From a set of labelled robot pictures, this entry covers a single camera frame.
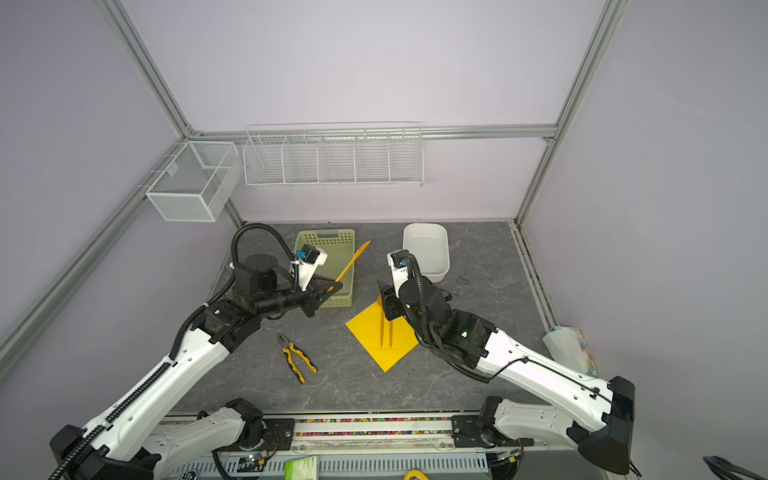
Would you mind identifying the green perforated plastic basket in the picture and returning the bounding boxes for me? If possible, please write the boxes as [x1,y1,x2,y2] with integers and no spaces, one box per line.
[295,229,356,309]

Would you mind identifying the yellow paper napkin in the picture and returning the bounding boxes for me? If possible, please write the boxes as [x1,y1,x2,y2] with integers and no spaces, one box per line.
[346,300,419,372]

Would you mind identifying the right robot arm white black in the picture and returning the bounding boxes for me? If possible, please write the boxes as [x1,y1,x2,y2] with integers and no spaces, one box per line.
[380,249,639,475]

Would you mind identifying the aluminium frame rail base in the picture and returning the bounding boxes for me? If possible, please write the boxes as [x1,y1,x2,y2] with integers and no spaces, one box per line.
[105,409,640,480]

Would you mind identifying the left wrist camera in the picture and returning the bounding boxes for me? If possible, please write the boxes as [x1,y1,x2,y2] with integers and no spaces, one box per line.
[291,244,328,291]

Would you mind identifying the small white mesh basket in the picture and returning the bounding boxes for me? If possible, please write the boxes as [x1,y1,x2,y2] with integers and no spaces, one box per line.
[146,141,244,223]

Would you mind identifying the white oval plastic tub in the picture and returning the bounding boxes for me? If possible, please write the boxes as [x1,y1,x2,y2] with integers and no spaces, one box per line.
[402,223,450,283]

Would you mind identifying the black cable bottom right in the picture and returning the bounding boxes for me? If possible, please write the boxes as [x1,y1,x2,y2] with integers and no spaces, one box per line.
[703,455,764,480]

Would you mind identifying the orange wooden spoon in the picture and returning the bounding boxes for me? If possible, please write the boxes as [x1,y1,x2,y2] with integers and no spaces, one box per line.
[377,296,388,348]

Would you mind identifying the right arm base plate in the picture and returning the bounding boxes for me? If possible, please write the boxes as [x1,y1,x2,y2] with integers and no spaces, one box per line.
[450,415,534,449]

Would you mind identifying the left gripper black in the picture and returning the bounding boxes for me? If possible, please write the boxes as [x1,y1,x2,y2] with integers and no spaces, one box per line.
[256,275,342,318]

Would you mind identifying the yellow black pliers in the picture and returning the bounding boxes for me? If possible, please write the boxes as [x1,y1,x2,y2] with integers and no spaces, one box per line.
[277,333,318,384]

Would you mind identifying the green white small box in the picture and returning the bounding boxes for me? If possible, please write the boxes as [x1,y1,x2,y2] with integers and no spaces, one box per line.
[284,456,320,480]

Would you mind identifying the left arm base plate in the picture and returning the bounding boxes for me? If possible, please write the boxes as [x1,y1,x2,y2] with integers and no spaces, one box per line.
[255,417,296,452]

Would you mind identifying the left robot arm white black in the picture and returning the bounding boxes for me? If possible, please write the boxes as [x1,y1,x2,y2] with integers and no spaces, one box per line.
[50,223,342,479]

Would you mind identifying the long white wire shelf basket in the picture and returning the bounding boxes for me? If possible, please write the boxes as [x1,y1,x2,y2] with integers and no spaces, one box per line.
[243,122,425,187]

